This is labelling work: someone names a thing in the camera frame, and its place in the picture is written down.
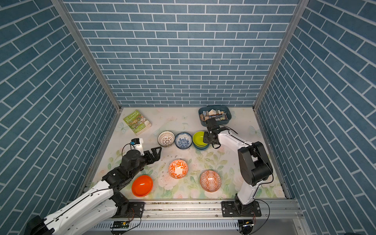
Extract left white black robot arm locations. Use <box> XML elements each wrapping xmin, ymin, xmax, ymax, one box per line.
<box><xmin>24</xmin><ymin>147</ymin><xmax>162</xmax><ymax>235</ymax></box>

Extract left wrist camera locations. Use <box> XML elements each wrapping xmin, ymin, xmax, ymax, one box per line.
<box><xmin>131</xmin><ymin>138</ymin><xmax>144</xmax><ymax>156</ymax></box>

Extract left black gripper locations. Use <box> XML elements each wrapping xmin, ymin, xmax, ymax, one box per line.
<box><xmin>128</xmin><ymin>146</ymin><xmax>162</xmax><ymax>179</ymax></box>

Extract left green circuit board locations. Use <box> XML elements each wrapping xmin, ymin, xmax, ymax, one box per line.
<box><xmin>110</xmin><ymin>221</ymin><xmax>130</xmax><ymax>230</ymax></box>

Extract plain orange bowl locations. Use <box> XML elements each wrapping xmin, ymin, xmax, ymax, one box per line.
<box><xmin>131</xmin><ymin>175</ymin><xmax>153</xmax><ymax>197</ymax></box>

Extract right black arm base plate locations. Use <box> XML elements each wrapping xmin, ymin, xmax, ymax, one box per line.
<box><xmin>221</xmin><ymin>200</ymin><xmax>261</xmax><ymax>217</ymax></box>

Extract aluminium mounting rail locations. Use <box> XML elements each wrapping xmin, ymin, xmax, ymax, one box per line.
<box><xmin>130</xmin><ymin>198</ymin><xmax>303</xmax><ymax>220</ymax></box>

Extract red geometric patterned bowl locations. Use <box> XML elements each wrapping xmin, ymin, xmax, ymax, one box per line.
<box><xmin>200</xmin><ymin>170</ymin><xmax>222</xmax><ymax>193</ymax></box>

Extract plain blue bowl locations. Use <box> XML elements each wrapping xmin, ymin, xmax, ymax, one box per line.
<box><xmin>193</xmin><ymin>144</ymin><xmax>210</xmax><ymax>151</ymax></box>

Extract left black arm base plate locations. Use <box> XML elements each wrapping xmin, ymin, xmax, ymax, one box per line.
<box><xmin>114</xmin><ymin>201</ymin><xmax>145</xmax><ymax>218</ymax></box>

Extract orange floral bowl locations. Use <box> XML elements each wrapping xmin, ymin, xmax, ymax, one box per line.
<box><xmin>168</xmin><ymin>160</ymin><xmax>189</xmax><ymax>179</ymax></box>

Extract teal plastic bin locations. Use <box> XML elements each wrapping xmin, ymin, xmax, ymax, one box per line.
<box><xmin>198</xmin><ymin>105</ymin><xmax>232</xmax><ymax>126</ymax></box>

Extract white brown patterned bowl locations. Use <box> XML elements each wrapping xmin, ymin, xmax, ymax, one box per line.
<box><xmin>157</xmin><ymin>131</ymin><xmax>175</xmax><ymax>147</ymax></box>

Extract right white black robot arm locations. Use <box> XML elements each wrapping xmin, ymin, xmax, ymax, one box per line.
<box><xmin>203</xmin><ymin>118</ymin><xmax>273</xmax><ymax>217</ymax></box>

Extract lime green bowl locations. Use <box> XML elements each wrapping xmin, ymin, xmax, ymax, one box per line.
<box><xmin>193</xmin><ymin>131</ymin><xmax>208</xmax><ymax>147</ymax></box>

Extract art supplies in bin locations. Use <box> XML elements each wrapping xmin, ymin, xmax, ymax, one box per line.
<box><xmin>199</xmin><ymin>109</ymin><xmax>228</xmax><ymax>121</ymax></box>

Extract green cover book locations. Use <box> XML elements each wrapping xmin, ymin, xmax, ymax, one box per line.
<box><xmin>123</xmin><ymin>110</ymin><xmax>152</xmax><ymax>136</ymax></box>

